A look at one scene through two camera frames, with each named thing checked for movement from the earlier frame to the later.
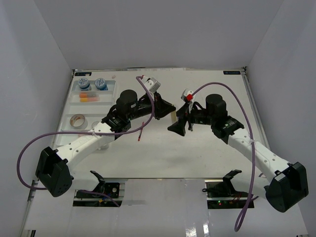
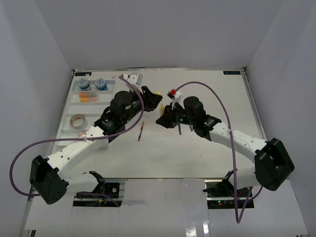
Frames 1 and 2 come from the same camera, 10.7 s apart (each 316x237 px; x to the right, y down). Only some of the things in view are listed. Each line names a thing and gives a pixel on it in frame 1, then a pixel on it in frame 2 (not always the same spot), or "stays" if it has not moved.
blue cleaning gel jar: (100, 84) stays
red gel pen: (142, 124) stays
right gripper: (186, 110) to (167, 120)
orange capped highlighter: (88, 95) stays
